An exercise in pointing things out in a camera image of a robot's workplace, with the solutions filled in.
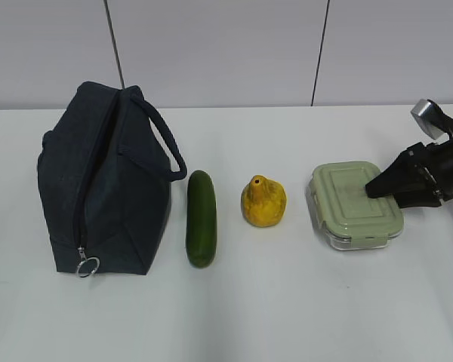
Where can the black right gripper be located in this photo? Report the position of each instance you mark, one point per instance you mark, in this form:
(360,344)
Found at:
(421,176)

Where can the green lidded glass container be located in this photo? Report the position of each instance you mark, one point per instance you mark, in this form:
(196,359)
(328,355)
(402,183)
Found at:
(345,214)

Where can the yellow pear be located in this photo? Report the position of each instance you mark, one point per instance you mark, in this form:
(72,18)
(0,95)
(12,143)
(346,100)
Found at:
(263,202)

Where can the navy blue lunch bag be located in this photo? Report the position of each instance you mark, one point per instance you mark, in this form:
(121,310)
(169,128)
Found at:
(104,178)

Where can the green cucumber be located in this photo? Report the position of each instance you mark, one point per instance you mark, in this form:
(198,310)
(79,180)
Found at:
(201,220)

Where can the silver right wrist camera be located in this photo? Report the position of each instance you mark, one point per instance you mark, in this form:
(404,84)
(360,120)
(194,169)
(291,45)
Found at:
(432,120)

